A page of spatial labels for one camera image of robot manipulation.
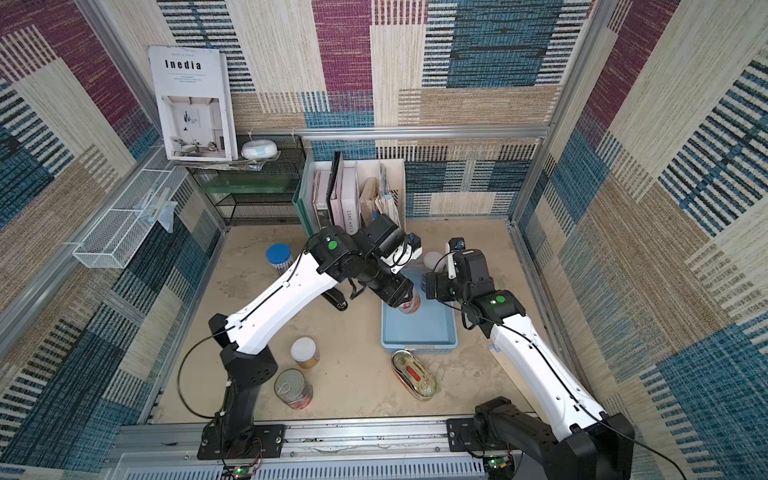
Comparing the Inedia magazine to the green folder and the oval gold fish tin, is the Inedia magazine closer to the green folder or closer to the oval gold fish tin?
the green folder

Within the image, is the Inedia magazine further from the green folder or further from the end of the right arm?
the end of the right arm

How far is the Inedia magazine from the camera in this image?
2.49 feet

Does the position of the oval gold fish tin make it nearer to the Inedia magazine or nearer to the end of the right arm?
the end of the right arm

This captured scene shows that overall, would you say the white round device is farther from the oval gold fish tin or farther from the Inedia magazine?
the oval gold fish tin

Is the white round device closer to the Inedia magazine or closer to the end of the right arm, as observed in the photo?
the Inedia magazine

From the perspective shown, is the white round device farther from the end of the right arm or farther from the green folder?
the end of the right arm

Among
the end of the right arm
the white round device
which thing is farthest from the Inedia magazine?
the end of the right arm

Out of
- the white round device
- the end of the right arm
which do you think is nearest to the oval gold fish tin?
the end of the right arm

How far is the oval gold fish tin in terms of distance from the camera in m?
0.80

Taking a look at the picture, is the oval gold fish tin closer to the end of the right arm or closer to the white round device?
the end of the right arm

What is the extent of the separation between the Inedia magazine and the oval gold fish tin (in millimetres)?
722

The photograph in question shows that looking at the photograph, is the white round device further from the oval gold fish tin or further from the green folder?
the oval gold fish tin
